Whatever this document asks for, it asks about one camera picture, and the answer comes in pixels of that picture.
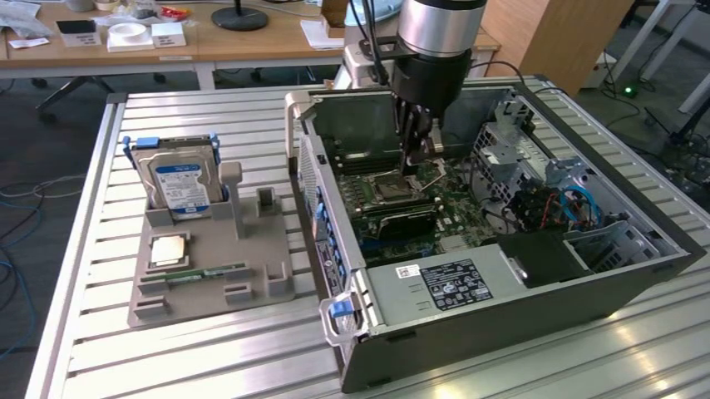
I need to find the white box with black top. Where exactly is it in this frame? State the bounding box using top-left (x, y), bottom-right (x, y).
top-left (56, 19), bottom-right (101, 47)

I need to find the green RAM stick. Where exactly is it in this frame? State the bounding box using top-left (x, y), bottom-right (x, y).
top-left (158, 261), bottom-right (249, 287)

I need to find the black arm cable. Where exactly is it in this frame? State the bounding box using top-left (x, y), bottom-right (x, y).
top-left (348, 0), bottom-right (389, 82)

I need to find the grey power supply unit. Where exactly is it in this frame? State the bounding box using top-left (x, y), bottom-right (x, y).
top-left (364, 244), bottom-right (529, 328)

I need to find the flat white box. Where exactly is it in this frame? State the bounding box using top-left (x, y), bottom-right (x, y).
top-left (105, 36), bottom-right (156, 53)

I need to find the white floor cable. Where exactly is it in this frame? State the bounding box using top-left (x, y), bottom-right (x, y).
top-left (0, 174), bottom-right (84, 200)

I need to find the brown cardboard box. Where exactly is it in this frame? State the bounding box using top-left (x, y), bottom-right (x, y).
top-left (319, 0), bottom-right (349, 29)

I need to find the wooden cabinet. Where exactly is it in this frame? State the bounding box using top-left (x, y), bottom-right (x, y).
top-left (476, 0), bottom-right (636, 96)

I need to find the black RAM slot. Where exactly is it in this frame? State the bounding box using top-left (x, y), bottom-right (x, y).
top-left (335, 150), bottom-right (404, 165)
top-left (337, 160), bottom-right (404, 175)

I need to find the black graphics card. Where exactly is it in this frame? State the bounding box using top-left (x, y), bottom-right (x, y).
top-left (359, 207), bottom-right (439, 244)

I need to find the black office chair base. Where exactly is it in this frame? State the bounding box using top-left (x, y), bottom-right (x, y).
top-left (32, 73), bottom-right (168, 124)

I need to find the white cube box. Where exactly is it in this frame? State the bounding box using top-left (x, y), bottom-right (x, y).
top-left (149, 21), bottom-right (186, 48)

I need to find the white floor box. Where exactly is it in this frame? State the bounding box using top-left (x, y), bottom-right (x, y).
top-left (587, 52), bottom-right (619, 91)

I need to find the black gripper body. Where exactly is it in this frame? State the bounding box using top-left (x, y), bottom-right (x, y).
top-left (391, 49), bottom-right (472, 120)

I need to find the white table frame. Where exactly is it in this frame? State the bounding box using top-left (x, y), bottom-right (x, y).
top-left (607, 0), bottom-right (710, 113)

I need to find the slotted metal disk bay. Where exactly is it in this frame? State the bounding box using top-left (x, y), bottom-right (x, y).
top-left (561, 219), bottom-right (661, 274)

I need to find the open dark grey PC case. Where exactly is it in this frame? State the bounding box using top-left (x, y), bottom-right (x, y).
top-left (282, 81), bottom-right (710, 395)

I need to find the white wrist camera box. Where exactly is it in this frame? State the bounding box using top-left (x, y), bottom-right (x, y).
top-left (343, 36), bottom-right (401, 86)

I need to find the white paper stack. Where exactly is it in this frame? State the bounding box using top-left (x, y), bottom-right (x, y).
top-left (298, 18), bottom-right (345, 52)

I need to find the silver CPU chip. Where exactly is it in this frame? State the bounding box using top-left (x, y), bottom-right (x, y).
top-left (148, 234), bottom-right (188, 268)

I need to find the metal socket cover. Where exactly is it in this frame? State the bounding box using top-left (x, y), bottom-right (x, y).
top-left (417, 156), bottom-right (449, 190)

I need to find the hard disk in blue carrier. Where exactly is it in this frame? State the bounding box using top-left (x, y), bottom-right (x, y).
top-left (120, 132), bottom-right (224, 222)

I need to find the black cable into case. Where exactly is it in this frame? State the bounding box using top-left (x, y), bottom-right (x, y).
top-left (469, 61), bottom-right (528, 84)

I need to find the black tripod stand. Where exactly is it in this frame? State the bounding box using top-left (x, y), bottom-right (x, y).
top-left (645, 74), bottom-right (710, 184)

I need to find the black wire connector bundle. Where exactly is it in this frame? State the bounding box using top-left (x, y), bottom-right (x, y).
top-left (505, 189), bottom-right (552, 233)

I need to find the grey parts rack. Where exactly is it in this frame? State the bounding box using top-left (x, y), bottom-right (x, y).
top-left (125, 160), bottom-right (297, 329)

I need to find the blue floor cable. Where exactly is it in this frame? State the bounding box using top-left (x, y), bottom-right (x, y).
top-left (0, 199), bottom-right (42, 358)

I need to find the blue data wire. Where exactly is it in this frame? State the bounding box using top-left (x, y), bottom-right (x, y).
top-left (555, 185), bottom-right (607, 230)

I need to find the white tape roll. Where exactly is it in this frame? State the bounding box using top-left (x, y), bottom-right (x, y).
top-left (108, 22), bottom-right (146, 42)

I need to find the CPU socket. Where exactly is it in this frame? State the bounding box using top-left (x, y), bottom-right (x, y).
top-left (369, 170), bottom-right (416, 205)

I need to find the perforated metal disk bay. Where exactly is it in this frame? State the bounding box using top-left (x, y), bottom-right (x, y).
top-left (469, 121), bottom-right (556, 209)

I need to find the green motherboard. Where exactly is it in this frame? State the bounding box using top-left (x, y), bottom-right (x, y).
top-left (331, 143), bottom-right (503, 269)

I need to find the black round lamp base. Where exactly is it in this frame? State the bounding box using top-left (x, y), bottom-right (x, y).
top-left (209, 0), bottom-right (270, 31)

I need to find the grey plastic bag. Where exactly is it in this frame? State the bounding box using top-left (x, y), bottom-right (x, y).
top-left (0, 1), bottom-right (54, 37)

